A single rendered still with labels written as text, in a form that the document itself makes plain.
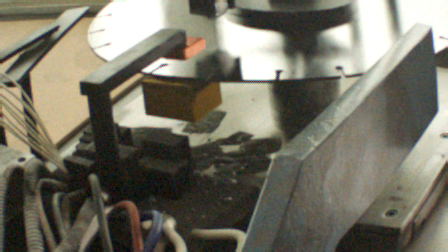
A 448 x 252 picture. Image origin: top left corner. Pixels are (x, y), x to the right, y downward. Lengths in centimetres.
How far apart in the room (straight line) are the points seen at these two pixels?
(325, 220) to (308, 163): 4
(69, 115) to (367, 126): 69
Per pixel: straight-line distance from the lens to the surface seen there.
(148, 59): 63
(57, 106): 119
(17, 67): 85
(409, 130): 57
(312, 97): 80
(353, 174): 49
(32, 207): 59
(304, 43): 70
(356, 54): 68
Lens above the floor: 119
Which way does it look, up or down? 24 degrees down
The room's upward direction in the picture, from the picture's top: 7 degrees counter-clockwise
